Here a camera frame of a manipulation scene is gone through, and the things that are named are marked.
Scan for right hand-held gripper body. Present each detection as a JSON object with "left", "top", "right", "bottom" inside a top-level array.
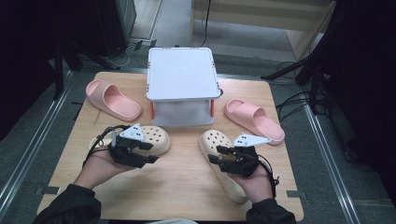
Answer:
[{"left": 218, "top": 133, "right": 273, "bottom": 179}]

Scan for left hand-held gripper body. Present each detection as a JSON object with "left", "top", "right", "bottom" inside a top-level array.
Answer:
[{"left": 106, "top": 123, "right": 148, "bottom": 169}]

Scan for beige clog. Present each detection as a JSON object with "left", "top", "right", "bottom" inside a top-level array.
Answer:
[
  {"left": 198, "top": 129, "right": 250, "bottom": 204},
  {"left": 89, "top": 125, "right": 172, "bottom": 158}
]

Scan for pink slipper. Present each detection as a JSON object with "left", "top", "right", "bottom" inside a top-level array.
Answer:
[
  {"left": 223, "top": 98, "right": 286, "bottom": 147},
  {"left": 85, "top": 78, "right": 143, "bottom": 122}
]

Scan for white shoe rack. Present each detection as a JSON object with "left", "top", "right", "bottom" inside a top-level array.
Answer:
[{"left": 145, "top": 46, "right": 223, "bottom": 128}]

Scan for person's right hand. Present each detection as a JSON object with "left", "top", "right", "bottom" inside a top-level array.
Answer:
[{"left": 228, "top": 163, "right": 276, "bottom": 204}]

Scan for person's left hand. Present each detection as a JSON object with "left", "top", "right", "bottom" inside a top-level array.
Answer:
[{"left": 73, "top": 149, "right": 138, "bottom": 190}]

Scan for black tape strip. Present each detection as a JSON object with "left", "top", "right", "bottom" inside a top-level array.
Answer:
[
  {"left": 286, "top": 189, "right": 309, "bottom": 201},
  {"left": 34, "top": 185, "right": 61, "bottom": 197}
]

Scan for black metal stand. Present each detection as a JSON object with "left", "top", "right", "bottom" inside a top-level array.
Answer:
[{"left": 51, "top": 39, "right": 121, "bottom": 101}]

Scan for black tripod stand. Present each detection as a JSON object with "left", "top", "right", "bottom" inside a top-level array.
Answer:
[{"left": 261, "top": 46, "right": 332, "bottom": 117}]

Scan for dark cabinet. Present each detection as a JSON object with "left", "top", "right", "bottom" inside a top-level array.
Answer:
[{"left": 92, "top": 0, "right": 138, "bottom": 59}]

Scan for wooden cabinet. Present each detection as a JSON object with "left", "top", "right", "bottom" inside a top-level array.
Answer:
[{"left": 190, "top": 0, "right": 339, "bottom": 62}]

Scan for dark curtain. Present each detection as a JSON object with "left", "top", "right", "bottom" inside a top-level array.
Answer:
[
  {"left": 325, "top": 0, "right": 396, "bottom": 200},
  {"left": 0, "top": 0, "right": 97, "bottom": 142}
]

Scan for left hand-held gripper cable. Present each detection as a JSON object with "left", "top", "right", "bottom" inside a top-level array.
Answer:
[{"left": 81, "top": 124, "right": 131, "bottom": 169}]

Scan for hand-held gripper cable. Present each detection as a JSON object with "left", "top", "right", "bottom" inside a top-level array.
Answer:
[
  {"left": 81, "top": 124, "right": 131, "bottom": 169},
  {"left": 257, "top": 154, "right": 280, "bottom": 200}
]

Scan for right hand-held gripper cable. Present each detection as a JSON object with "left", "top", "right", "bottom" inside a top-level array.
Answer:
[{"left": 257, "top": 154, "right": 280, "bottom": 200}]

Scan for black floor cables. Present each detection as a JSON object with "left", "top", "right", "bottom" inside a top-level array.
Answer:
[{"left": 275, "top": 60, "right": 332, "bottom": 123}]

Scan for metal floor rail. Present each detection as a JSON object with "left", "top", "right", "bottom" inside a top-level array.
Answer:
[
  {"left": 303, "top": 103, "right": 361, "bottom": 224},
  {"left": 0, "top": 70, "right": 75, "bottom": 213}
]

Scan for white floor cable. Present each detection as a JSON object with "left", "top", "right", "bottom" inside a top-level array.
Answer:
[{"left": 105, "top": 45, "right": 134, "bottom": 68}]

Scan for black hanging cable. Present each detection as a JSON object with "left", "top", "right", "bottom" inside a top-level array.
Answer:
[{"left": 199, "top": 0, "right": 213, "bottom": 49}]

